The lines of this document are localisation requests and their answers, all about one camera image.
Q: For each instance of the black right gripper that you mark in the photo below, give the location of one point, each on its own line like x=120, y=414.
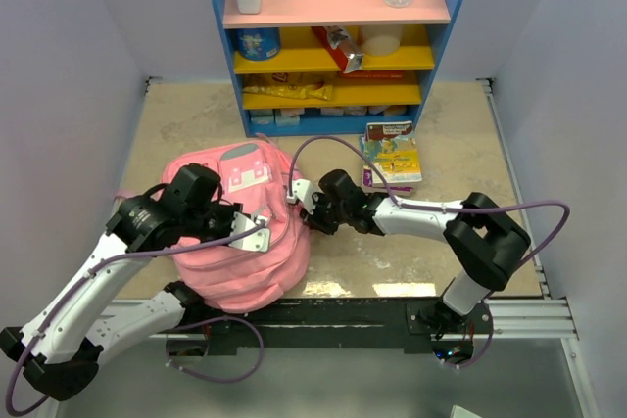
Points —
x=314, y=218

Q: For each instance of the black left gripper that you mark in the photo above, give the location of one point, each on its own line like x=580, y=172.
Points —
x=229, y=209

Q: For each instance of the pink student backpack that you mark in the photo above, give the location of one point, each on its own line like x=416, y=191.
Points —
x=255, y=174

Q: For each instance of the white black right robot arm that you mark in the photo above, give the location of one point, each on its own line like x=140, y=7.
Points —
x=488, y=244

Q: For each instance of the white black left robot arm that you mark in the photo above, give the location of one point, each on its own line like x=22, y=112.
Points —
x=60, y=351

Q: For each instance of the yellow chips bag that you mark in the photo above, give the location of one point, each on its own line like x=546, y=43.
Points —
x=290, y=85

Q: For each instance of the yellow illustrated book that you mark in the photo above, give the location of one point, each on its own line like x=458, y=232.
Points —
x=391, y=147

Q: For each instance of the red silver snack box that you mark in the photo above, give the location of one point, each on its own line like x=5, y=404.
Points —
x=341, y=46

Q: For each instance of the blue pink yellow shelf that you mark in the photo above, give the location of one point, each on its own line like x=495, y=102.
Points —
x=308, y=67

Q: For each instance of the white translucent cup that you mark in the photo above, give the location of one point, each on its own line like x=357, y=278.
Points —
x=380, y=39

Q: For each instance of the blue cartoon can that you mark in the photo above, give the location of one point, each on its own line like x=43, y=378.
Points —
x=258, y=44

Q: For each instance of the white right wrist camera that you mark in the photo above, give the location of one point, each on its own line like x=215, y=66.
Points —
x=302, y=191

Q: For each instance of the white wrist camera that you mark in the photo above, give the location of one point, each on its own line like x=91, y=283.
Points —
x=302, y=191
x=250, y=233

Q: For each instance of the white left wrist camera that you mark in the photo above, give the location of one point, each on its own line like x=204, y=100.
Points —
x=250, y=233

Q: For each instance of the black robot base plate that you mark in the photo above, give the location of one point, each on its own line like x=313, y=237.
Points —
x=413, y=325

